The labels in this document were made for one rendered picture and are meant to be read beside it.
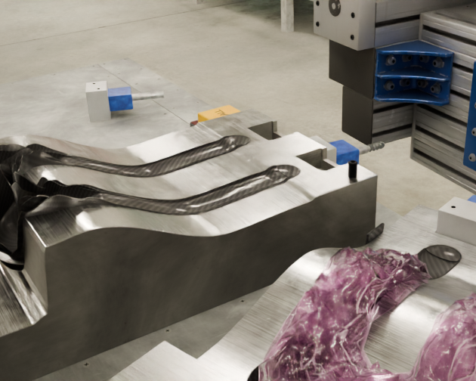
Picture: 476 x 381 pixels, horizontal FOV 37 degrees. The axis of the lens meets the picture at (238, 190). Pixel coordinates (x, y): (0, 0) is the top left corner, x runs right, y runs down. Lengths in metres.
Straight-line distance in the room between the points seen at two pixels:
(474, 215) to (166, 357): 0.37
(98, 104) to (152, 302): 0.59
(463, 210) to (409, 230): 0.06
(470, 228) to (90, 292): 0.38
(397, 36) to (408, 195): 1.49
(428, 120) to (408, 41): 0.14
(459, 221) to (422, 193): 1.94
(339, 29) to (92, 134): 0.44
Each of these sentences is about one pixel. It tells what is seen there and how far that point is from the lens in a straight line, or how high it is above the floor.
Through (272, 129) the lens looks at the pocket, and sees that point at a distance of 0.95.
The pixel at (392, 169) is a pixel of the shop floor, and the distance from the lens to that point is 2.85.
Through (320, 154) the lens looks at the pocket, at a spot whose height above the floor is 0.88.
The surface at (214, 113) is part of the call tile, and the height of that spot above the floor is 0.84.
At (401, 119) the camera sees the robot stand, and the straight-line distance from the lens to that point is 1.29.
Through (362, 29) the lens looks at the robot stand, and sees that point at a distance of 1.18.
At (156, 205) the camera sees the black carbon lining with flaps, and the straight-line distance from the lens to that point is 0.75.
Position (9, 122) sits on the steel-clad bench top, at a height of 0.80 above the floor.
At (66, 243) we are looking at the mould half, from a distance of 0.63.
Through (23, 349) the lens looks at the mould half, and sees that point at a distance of 0.68.
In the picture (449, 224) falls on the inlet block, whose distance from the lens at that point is 0.76.
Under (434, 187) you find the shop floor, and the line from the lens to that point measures 2.73.
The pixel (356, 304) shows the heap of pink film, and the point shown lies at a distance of 0.57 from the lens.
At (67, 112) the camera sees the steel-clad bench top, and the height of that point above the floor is 0.80.
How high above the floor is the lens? 1.25
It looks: 28 degrees down
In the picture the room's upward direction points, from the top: 3 degrees counter-clockwise
